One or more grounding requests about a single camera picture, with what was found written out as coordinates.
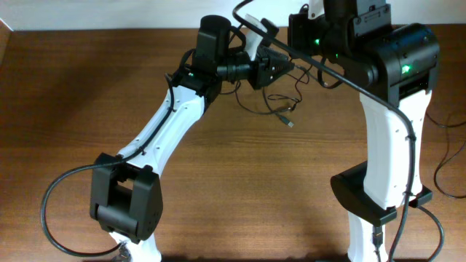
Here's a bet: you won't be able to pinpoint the black USB cables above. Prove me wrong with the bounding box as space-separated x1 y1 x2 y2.
232 63 328 128

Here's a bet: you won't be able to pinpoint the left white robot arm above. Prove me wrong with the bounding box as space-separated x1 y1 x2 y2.
90 15 295 261

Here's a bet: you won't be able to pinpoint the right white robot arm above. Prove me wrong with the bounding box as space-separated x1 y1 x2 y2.
288 0 440 261

